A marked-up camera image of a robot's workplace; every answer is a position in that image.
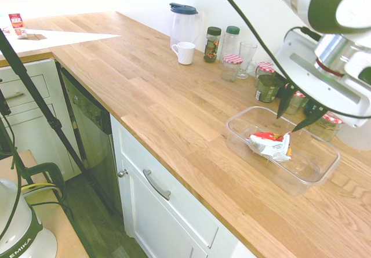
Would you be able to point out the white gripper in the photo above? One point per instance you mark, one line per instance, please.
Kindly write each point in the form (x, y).
(327, 92)

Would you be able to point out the red and white chip bag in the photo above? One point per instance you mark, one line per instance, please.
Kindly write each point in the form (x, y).
(272, 146)

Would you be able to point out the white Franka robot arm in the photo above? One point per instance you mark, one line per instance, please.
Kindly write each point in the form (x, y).
(324, 5)

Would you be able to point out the clear plastic rectangular container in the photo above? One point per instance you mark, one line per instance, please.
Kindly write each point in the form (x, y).
(316, 168)

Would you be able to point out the glass jar red checkered lid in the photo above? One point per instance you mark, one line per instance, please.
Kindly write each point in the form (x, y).
(231, 66)
(326, 129)
(265, 67)
(297, 104)

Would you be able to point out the small green lidded cup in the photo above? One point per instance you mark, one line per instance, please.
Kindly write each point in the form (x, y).
(268, 90)

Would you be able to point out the tall clear glass mug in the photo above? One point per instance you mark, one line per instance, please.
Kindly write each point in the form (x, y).
(247, 58)

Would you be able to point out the clear bottle with green lid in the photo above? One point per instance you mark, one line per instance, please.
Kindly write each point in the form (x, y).
(230, 45)

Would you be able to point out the spice jar with black lid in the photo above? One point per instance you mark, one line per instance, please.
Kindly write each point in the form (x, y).
(212, 46)

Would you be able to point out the white ceramic mug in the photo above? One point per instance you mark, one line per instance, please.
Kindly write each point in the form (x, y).
(186, 53)

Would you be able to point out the clear pitcher with blue lid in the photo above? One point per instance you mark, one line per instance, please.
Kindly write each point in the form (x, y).
(184, 26)

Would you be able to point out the white kitchen cabinet with drawer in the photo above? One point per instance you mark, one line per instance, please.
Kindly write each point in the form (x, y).
(162, 211)

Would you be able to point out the silver cabinet knob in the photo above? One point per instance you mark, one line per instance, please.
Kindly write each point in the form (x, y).
(123, 173)

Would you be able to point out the stainless steel dishwasher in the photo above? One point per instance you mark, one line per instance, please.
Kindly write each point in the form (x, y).
(90, 124)

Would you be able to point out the green metal clamp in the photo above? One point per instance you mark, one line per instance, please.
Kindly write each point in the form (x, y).
(52, 171)

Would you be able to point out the wooden robot mounting board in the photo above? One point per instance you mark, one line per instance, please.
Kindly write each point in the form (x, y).
(63, 234)

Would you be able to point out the small red white packet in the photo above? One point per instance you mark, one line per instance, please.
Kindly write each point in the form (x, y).
(21, 34)

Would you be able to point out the red snack box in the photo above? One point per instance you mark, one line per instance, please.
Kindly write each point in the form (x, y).
(16, 21)

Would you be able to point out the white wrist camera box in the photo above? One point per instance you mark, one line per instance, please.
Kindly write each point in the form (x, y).
(359, 66)

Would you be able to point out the black camera tripod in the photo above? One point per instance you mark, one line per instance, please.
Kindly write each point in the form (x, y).
(34, 92)

